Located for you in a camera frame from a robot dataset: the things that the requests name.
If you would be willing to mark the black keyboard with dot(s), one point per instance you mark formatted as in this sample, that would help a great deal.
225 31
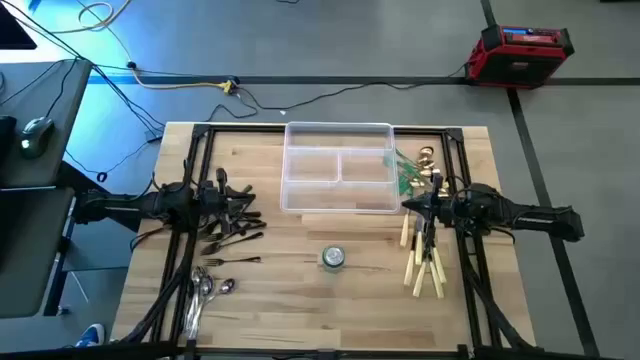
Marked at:
6 140

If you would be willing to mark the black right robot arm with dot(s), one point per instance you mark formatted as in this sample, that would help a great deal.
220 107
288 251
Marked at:
525 217

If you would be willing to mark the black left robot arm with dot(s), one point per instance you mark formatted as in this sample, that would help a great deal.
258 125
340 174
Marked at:
120 207

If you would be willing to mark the clear plastic cutlery organizer tray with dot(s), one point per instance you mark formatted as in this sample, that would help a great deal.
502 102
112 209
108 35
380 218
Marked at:
310 200

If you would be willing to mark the black aluminium table frame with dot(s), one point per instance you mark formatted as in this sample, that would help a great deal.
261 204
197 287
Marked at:
202 131

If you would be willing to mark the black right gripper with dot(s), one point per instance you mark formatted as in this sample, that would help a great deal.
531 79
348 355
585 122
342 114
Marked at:
444 207

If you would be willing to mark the black monitor screen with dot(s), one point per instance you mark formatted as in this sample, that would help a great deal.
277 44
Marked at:
12 30

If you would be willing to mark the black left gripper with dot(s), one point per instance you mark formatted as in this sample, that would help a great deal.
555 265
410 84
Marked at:
215 205

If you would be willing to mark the red and black jobsite radio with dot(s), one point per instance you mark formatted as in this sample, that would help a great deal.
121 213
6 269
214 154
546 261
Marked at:
520 60

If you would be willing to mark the black computer mouse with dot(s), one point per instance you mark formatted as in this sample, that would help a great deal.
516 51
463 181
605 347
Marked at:
36 135

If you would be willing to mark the dark gray desk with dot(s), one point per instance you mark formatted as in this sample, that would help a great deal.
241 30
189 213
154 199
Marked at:
30 250

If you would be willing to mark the person's blue shoe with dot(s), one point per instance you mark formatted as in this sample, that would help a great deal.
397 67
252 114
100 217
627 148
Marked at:
92 335

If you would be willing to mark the green Sprite soda can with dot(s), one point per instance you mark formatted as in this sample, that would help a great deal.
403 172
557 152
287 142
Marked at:
333 256

